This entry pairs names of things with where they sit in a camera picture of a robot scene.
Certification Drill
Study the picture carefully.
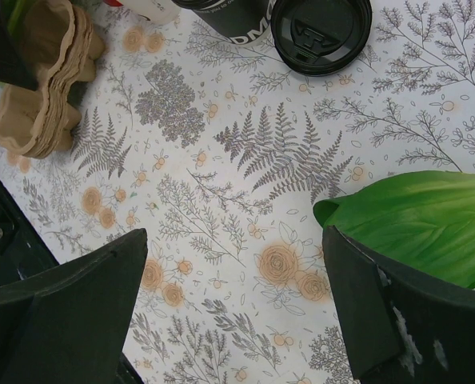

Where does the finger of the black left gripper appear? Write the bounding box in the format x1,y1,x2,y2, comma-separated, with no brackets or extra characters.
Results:
0,1,38,90

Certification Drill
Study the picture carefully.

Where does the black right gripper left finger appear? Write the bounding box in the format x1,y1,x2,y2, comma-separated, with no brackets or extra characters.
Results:
0,229,147,383

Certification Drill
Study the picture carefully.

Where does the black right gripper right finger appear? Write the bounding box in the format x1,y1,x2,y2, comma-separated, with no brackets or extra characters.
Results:
322,226,475,383

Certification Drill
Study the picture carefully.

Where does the black sleeved paper cup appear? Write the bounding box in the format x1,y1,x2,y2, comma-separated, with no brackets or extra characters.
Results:
174,0,275,46

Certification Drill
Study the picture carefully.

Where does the black coffee lid stack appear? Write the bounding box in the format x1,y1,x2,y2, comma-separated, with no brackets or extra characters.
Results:
271,0,373,77

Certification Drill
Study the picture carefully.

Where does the brown cardboard cup carrier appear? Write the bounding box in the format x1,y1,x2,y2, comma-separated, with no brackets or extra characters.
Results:
0,1,105,158

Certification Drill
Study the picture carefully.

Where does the green white bok choy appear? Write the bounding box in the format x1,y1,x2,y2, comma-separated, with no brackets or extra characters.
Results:
313,170,475,289

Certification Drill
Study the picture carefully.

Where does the red ribbed cup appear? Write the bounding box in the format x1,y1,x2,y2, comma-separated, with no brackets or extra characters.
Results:
103,0,122,7

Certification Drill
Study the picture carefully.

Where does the white paper cup stack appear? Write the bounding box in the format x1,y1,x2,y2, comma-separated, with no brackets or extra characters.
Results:
118,0,181,26

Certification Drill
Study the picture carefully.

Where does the floral patterned table mat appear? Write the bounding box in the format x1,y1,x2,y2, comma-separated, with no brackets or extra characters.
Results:
0,1,475,383

